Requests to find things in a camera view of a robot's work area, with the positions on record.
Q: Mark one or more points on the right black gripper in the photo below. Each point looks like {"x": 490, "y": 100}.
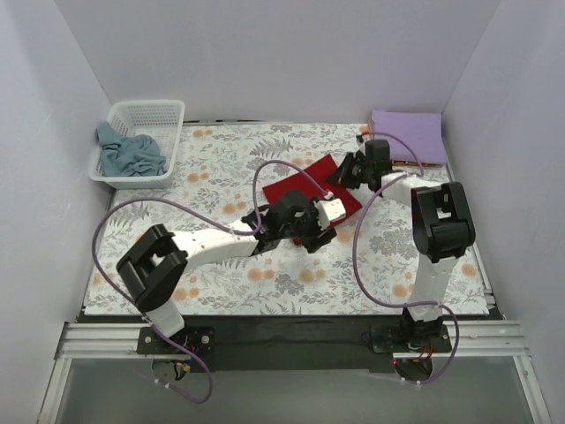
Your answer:
{"x": 349, "y": 169}

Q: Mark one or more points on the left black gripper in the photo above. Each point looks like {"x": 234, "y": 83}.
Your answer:
{"x": 319, "y": 232}

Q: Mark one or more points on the red t shirt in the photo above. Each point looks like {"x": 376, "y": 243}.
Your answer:
{"x": 320, "y": 171}

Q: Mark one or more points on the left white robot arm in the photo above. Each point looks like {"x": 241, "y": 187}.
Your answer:
{"x": 153, "y": 266}

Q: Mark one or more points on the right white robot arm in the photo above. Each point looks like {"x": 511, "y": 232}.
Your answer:
{"x": 442, "y": 230}

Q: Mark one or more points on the floral tablecloth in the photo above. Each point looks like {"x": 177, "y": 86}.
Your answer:
{"x": 368, "y": 268}

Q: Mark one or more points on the folded purple t shirt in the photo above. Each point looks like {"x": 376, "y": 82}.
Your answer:
{"x": 420, "y": 131}

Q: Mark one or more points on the white plastic basket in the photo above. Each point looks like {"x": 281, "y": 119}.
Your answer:
{"x": 160, "y": 119}

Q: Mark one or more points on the blue-grey t shirt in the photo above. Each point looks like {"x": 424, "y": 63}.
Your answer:
{"x": 122, "y": 156}

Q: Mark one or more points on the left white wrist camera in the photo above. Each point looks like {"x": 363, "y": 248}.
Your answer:
{"x": 330, "y": 210}

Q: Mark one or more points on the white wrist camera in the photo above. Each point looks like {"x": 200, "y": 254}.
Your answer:
{"x": 330, "y": 210}
{"x": 362, "y": 139}

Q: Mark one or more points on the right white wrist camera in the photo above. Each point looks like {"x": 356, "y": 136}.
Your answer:
{"x": 362, "y": 139}

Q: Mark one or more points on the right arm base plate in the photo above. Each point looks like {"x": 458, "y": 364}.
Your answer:
{"x": 400, "y": 338}

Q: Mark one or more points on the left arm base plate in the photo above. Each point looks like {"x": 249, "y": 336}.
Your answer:
{"x": 199, "y": 340}

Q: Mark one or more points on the aluminium rail frame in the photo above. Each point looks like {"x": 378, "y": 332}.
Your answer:
{"x": 294, "y": 370}

